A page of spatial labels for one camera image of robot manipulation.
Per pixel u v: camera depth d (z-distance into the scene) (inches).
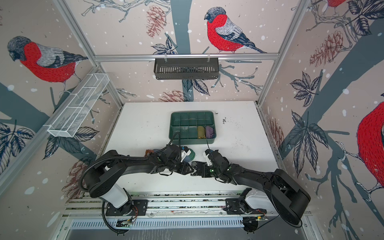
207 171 29.6
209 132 37.6
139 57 59.4
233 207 28.7
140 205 29.3
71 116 28.9
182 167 29.9
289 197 16.4
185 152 32.0
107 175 17.8
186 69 41.9
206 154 31.9
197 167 33.5
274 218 27.5
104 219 27.4
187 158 35.1
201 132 37.4
